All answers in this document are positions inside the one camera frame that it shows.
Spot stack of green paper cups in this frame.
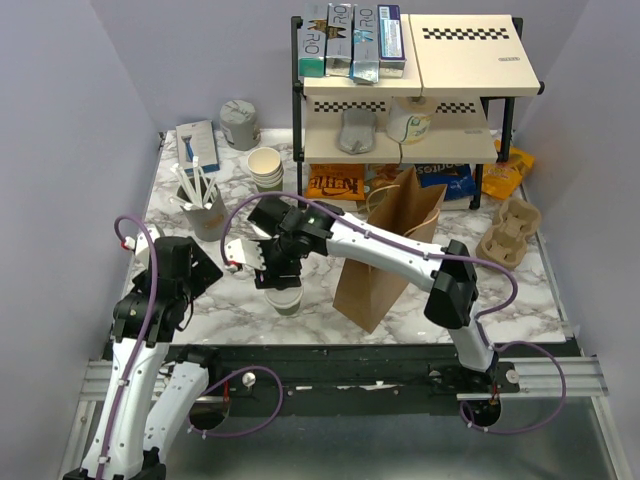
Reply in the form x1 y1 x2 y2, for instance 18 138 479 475
247 147 284 192

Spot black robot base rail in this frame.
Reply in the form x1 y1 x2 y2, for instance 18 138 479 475
102 342 531 417

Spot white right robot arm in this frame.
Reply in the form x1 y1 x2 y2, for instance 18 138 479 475
248 195 497 392

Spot teal toothpaste box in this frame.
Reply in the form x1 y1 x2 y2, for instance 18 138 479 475
298 3 328 78

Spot orange kettle chips bag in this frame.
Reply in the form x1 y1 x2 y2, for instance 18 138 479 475
305 164 365 201

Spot grey scrubber sponge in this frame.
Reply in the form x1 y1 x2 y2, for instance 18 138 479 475
338 108 377 155

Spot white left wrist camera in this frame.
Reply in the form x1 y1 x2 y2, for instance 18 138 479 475
121 224 164 269

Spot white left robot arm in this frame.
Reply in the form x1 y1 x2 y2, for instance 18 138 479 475
65 236 222 479

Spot grey stirrer holder cup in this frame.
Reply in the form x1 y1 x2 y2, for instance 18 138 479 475
169 156 228 242

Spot black and cream shelf rack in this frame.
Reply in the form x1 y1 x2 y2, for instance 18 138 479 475
291 14 544 185

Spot purple white toothpaste box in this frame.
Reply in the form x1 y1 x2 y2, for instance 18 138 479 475
377 4 406 78

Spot aluminium frame rail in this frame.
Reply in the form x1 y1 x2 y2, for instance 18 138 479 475
61 341 607 478

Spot green paper coffee cup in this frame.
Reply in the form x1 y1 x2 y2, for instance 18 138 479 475
264 286 304 316

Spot grey wrapped paper roll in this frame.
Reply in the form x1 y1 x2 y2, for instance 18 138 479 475
219 100 260 151

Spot stack of pulp cup carriers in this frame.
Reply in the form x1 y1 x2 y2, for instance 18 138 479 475
476 198 542 271

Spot blue silver toothpaste box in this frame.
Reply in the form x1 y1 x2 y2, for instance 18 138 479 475
350 5 380 85

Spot brown paper bag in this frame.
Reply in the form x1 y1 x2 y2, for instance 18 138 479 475
333 167 446 333

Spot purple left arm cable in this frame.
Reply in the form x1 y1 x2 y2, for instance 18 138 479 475
94 214 284 480

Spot brown snack bag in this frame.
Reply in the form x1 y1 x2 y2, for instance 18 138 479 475
364 164 407 201

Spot toilet paper roll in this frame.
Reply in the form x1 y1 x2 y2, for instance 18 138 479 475
386 97 438 145

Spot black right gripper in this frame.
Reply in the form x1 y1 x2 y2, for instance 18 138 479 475
246 234 301 292

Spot blue razor package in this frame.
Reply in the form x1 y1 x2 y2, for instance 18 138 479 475
176 120 220 176

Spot blue doritos bag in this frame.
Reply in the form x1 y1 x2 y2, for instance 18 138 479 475
415 164 477 201

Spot yellow snack bag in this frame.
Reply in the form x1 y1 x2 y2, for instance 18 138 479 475
482 146 535 200

